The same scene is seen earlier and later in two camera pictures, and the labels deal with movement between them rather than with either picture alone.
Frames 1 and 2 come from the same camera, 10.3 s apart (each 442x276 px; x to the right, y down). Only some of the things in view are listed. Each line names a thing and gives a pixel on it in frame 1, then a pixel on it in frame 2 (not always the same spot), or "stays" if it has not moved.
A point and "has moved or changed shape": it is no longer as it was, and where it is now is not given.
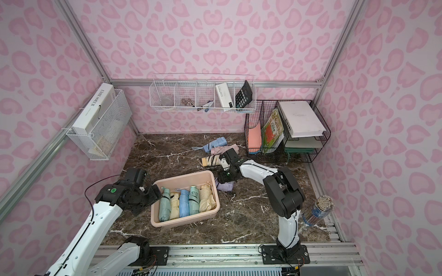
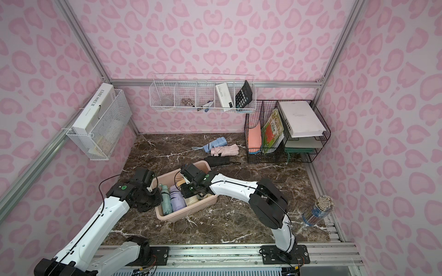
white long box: (90, 117) stays
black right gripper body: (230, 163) -> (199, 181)
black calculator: (244, 96) stays
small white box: (224, 95) stays
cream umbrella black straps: (214, 160) -> (191, 200)
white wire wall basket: (200, 92) stays
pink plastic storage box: (192, 195) has moved or changed shape
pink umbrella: (223, 149) stays
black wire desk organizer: (294, 130) stays
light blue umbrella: (207, 148) stays
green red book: (271, 131) stays
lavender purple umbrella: (225, 186) has moved or changed shape
